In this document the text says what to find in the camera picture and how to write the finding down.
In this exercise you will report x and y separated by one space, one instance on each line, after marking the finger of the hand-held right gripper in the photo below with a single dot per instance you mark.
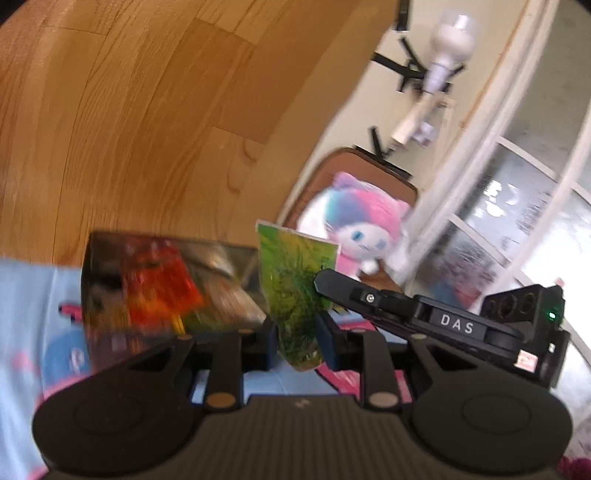
351 288

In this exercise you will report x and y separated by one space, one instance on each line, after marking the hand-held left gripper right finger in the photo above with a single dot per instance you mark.
325 344

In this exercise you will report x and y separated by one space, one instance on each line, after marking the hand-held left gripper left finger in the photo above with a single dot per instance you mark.
270 346

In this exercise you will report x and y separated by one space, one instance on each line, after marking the green snack packet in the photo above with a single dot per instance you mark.
291 277

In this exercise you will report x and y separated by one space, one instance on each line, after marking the dark printed cardboard box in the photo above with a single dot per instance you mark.
221 263

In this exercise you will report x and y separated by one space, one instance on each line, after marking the orange red snack packet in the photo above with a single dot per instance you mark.
157 281

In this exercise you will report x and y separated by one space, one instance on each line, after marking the pink blue plush toy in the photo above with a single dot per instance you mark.
369 221

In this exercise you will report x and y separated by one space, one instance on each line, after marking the brown seat cushion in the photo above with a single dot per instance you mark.
323 170

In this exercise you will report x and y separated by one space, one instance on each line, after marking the white framed glass door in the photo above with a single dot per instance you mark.
521 194

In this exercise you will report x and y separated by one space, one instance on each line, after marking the dark red cloth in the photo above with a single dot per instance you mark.
577 468

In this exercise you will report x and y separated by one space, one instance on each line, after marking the white power strip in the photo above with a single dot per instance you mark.
411 124

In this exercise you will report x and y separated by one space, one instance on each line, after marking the black tape strips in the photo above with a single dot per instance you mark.
392 64

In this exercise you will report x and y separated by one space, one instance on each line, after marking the light blue printed blanket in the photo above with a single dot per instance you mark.
27 300

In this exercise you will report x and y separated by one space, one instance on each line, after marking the white light bulb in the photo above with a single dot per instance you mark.
448 41

